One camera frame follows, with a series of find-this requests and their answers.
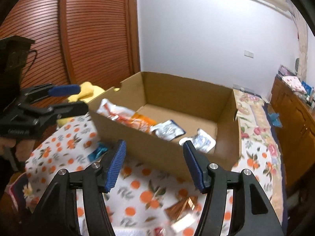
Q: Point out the wooden sideboard cabinet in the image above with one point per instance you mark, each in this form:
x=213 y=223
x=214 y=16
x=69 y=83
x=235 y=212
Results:
x=296 y=136

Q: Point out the orange-print white bedsheet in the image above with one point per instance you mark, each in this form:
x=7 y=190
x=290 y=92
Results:
x=142 y=194

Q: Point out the silver white snack pouch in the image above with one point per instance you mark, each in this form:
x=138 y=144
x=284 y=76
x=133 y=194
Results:
x=202 y=141

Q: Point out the teal snack wrapper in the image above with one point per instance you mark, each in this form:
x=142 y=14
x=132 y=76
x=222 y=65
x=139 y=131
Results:
x=97 y=153

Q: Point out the blue cloth on floor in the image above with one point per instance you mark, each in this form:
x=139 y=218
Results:
x=275 y=120

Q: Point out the beige curtain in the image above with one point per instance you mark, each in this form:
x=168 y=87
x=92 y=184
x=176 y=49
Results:
x=302 y=30

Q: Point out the brown cardboard box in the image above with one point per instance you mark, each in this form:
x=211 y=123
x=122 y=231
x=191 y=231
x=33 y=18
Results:
x=190 y=103

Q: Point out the copper foil snack packet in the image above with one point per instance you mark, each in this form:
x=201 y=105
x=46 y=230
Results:
x=183 y=207

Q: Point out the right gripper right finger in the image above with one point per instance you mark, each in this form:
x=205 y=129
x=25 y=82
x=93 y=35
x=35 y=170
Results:
x=252 y=212

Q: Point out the person's left hand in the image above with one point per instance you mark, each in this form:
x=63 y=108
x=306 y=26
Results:
x=16 y=152

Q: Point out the floral quilt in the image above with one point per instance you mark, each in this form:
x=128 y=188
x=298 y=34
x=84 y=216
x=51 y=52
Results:
x=256 y=117

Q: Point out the clear printed plastic bag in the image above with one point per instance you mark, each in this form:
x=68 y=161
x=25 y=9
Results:
x=129 y=232

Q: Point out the yellow plush toy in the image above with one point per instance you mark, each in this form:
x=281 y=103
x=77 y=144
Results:
x=88 y=92

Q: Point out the silver blue snack pouch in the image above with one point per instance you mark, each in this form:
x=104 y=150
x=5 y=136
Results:
x=168 y=130

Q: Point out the folded floral cloth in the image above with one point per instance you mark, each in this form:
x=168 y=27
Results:
x=294 y=84

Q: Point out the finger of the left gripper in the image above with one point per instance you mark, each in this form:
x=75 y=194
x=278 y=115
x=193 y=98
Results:
x=27 y=121
x=37 y=93

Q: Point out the wall light switch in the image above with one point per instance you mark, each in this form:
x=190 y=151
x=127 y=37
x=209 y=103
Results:
x=248 y=54

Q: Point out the small red candy packet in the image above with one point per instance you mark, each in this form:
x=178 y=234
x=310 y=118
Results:
x=159 y=231

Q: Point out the white orange snack bag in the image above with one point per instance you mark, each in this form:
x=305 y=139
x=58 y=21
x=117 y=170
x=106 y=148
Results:
x=125 y=116

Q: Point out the wooden louvered wardrobe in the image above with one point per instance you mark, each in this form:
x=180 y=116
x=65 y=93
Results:
x=76 y=41

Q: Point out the white gold snack bar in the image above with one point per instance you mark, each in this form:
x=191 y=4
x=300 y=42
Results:
x=183 y=223

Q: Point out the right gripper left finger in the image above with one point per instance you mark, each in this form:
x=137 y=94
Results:
x=56 y=212

